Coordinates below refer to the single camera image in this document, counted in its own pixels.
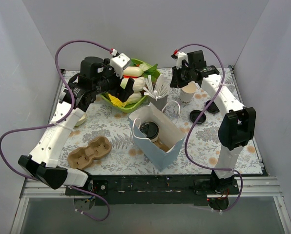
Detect white radish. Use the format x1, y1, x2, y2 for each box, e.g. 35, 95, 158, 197
124, 66, 143, 77

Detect green plastic basket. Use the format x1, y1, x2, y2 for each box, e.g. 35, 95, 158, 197
101, 58, 161, 113

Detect long green napa cabbage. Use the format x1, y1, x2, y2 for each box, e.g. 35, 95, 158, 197
121, 77, 145, 92

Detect stacked white paper cup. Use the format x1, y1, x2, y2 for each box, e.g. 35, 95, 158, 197
180, 81, 197, 105

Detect grey straw holder cup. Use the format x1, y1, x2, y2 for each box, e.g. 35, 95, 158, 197
149, 96, 168, 111

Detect black coffee lid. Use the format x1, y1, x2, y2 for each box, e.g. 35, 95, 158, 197
207, 102, 220, 114
189, 110, 207, 125
139, 121, 159, 140

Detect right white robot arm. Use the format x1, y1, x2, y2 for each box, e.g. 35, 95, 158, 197
170, 50, 256, 194

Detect white wrapped straws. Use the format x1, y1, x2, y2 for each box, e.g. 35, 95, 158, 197
143, 74, 170, 101

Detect brown pulp cup carrier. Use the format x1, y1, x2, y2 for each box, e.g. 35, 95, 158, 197
67, 136, 112, 170
153, 140, 170, 152

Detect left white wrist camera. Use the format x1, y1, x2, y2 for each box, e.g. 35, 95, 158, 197
110, 53, 131, 78

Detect white paper bag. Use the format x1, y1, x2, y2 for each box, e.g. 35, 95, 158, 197
129, 103, 185, 171

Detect aluminium frame rail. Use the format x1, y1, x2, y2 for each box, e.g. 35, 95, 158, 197
11, 176, 291, 234

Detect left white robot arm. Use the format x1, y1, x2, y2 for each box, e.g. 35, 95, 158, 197
18, 53, 134, 195

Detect yellow napa cabbage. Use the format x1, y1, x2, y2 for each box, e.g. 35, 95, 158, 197
108, 92, 143, 108

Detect white paper coffee cup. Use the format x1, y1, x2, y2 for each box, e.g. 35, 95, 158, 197
150, 136, 158, 143

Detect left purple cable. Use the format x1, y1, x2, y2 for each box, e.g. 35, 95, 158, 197
0, 40, 118, 222

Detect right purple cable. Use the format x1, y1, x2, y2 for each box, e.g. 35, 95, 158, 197
176, 43, 244, 212

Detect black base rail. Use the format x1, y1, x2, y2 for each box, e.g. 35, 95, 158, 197
64, 174, 241, 206

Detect small bok choy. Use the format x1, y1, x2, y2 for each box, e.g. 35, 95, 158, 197
139, 63, 158, 78

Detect floral table mat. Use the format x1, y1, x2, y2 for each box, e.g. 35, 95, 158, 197
38, 67, 265, 176

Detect purple cable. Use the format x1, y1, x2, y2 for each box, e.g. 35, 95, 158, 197
0, 40, 118, 222
176, 43, 244, 212

